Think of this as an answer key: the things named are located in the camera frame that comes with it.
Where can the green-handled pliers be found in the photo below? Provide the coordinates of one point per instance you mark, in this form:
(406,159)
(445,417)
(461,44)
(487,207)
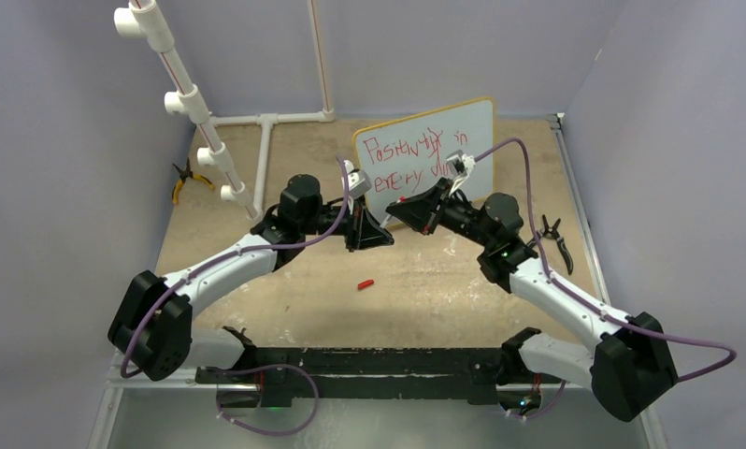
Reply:
(551,232)

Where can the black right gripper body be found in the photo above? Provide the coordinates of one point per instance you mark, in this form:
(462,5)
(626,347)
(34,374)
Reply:
(456,214)

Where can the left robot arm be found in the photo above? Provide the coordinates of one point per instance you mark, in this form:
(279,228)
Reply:
(153,327)

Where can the red-capped white marker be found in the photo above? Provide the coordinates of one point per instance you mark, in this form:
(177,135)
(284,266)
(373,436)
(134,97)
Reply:
(385,222)

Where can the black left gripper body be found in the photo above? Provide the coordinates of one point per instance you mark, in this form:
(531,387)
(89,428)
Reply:
(351,226)

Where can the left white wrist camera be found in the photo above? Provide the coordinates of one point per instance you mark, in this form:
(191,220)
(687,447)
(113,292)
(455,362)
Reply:
(359,182)

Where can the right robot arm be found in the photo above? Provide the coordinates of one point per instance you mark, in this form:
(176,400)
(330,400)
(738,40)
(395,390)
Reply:
(621,359)

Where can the red marker cap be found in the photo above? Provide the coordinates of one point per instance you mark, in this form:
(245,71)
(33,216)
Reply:
(365,284)

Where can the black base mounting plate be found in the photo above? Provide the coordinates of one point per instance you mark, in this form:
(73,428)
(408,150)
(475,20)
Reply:
(281,375)

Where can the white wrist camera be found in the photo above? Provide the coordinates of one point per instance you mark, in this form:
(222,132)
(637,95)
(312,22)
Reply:
(460,165)
(359,182)

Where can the yellow-handled pliers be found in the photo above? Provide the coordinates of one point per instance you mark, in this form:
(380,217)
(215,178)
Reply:
(184,174)

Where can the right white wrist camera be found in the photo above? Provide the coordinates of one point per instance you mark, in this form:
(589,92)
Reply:
(460,165)

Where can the yellow-framed whiteboard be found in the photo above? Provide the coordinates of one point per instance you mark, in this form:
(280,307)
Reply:
(407,156)

